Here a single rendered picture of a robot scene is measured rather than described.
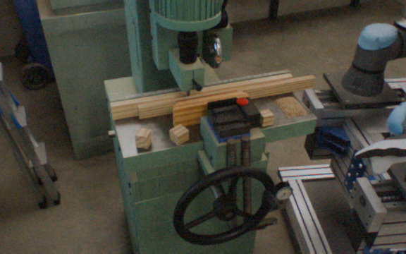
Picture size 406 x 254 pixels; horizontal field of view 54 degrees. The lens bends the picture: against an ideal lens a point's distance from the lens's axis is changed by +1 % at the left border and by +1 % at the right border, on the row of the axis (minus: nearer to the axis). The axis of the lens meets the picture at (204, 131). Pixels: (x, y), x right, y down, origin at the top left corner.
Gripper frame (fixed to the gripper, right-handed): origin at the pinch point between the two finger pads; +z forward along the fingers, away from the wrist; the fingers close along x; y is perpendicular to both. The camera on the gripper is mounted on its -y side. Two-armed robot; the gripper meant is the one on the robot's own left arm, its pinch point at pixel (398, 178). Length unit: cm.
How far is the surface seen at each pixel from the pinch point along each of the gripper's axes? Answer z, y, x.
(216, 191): 1, 35, 47
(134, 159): 17, 27, 62
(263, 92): -32, 23, 66
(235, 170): -0.3, 23.4, 38.8
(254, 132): -13, 21, 47
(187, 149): 2, 28, 59
